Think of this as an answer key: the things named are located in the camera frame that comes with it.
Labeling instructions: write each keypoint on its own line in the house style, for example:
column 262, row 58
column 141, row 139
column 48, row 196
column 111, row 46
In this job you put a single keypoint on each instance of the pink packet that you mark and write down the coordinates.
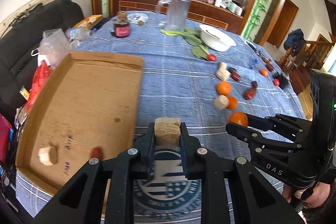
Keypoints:
column 5, row 132

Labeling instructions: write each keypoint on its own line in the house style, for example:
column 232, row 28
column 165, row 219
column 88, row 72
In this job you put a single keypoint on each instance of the white storage boxes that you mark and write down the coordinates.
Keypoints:
column 233, row 7

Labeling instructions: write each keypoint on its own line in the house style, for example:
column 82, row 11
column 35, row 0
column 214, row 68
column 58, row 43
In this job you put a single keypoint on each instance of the clear drinking glass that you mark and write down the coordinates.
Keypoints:
column 162, row 6

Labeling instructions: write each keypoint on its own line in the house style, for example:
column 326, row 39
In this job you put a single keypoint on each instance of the black pouch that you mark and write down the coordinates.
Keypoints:
column 283, row 80

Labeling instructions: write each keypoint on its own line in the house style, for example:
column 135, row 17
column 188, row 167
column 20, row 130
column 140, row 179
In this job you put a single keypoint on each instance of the white bowl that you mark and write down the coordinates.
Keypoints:
column 217, row 39

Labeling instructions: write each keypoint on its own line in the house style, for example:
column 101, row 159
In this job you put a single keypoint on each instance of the blue plaid tablecloth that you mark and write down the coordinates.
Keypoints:
column 170, row 77

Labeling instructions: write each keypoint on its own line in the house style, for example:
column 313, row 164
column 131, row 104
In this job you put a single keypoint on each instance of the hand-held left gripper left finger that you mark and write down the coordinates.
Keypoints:
column 150, row 153

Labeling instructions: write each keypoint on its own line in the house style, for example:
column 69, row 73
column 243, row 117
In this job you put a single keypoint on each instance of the blue jacket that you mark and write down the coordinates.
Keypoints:
column 295, row 40

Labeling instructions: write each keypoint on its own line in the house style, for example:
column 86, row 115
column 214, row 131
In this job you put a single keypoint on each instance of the wooden chair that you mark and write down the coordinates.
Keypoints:
column 315, row 52

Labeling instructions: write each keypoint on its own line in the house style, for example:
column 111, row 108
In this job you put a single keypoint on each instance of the yellow snack packet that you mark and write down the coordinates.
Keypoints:
column 90, row 21

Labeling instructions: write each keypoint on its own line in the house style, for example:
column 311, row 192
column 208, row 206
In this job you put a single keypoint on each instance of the white patterned plate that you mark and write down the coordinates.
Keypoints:
column 137, row 16

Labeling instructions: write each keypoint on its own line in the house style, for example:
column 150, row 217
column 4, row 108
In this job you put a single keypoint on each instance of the wooden sideboard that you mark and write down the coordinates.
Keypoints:
column 183, row 7

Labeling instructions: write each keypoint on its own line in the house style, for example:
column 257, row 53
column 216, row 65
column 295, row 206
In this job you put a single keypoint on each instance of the small brown fruit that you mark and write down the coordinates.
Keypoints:
column 141, row 22

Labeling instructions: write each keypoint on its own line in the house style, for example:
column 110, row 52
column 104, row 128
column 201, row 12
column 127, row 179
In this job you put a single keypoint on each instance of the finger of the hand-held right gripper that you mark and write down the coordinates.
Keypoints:
column 261, row 122
column 265, row 153

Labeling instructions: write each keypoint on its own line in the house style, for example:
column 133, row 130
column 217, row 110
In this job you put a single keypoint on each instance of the black sofa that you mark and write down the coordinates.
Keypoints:
column 29, row 37

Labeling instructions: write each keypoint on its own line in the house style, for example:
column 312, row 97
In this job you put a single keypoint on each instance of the cardboard tray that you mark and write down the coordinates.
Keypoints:
column 86, row 111

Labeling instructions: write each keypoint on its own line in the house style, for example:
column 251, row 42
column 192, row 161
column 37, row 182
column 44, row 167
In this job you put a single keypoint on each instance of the small orange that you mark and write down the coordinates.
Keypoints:
column 263, row 72

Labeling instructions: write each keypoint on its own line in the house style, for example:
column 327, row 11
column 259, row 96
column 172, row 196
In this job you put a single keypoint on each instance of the red plastic bag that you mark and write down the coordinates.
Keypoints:
column 39, row 82

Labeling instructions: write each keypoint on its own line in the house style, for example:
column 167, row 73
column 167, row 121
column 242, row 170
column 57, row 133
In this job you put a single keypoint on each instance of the wooden door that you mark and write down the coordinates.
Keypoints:
column 282, row 23

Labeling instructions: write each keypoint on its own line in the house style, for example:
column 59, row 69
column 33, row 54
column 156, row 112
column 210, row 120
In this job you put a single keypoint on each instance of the dark red jar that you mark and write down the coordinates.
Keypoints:
column 121, row 28

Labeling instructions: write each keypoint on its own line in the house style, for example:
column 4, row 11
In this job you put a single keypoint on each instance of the green leafy vegetable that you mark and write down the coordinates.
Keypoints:
column 193, row 39

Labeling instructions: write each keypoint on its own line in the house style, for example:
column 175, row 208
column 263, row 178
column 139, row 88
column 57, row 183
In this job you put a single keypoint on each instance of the person's right hand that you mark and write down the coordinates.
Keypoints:
column 321, row 193

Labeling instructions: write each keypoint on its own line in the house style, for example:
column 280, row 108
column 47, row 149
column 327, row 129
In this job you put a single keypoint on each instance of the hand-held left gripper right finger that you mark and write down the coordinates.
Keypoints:
column 184, row 158

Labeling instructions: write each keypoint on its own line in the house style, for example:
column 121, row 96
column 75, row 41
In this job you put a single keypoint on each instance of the clear plastic bag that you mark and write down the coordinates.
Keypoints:
column 53, row 45

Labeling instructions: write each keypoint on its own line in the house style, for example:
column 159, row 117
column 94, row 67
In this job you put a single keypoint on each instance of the dark red date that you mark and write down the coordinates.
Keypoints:
column 254, row 84

